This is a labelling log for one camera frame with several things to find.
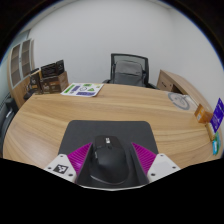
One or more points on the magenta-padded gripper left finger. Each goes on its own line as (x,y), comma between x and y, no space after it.
(75,160)

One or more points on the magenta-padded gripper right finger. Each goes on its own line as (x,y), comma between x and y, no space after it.
(150,160)

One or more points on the dark grey computer mouse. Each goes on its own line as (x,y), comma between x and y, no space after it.
(109,160)

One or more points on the dark grey mouse pad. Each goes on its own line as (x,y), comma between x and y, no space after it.
(106,128)

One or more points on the small blue box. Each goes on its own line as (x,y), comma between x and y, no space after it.
(215,148)

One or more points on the small tan box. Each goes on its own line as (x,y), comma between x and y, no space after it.
(210,131)

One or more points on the orange-brown cardboard box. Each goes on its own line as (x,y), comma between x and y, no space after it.
(203,114)

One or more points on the colourful printed leaflet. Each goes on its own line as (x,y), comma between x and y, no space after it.
(82,90)

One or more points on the large black office chair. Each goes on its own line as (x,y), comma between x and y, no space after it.
(6,123)

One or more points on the brown cardboard box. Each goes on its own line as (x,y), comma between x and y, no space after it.
(56,83)

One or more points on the purple upright card package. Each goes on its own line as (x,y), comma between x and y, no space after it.
(218,115)

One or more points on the wooden side desk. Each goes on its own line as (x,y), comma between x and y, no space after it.
(180,81)

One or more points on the small dark cardboard box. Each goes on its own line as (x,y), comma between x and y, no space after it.
(35,82)

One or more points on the grey backpack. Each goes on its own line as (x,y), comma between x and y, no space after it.
(128,73)

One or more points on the black cardboard box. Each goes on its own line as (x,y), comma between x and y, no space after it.
(52,69)

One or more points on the black mesh office chair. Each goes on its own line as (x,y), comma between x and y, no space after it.
(129,57)

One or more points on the wooden shelf unit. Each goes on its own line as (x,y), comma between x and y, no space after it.
(18,66)

